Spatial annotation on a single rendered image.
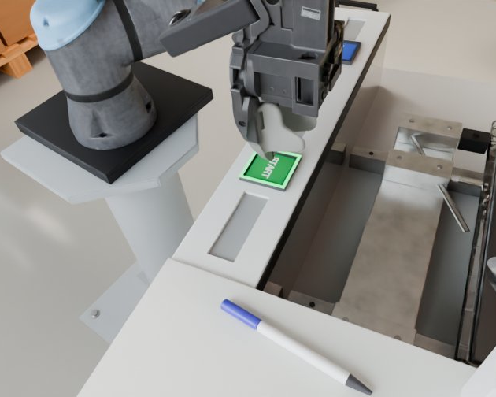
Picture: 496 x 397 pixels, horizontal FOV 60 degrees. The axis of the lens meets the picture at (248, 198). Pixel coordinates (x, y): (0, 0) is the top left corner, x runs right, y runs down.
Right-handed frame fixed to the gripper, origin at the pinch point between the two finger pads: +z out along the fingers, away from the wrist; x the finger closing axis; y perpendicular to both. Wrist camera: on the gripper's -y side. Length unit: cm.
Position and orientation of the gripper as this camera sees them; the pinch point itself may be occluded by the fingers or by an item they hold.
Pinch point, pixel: (264, 148)
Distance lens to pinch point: 48.3
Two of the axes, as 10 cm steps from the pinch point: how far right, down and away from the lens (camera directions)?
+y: 9.0, 2.6, -3.4
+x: 4.2, -7.1, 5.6
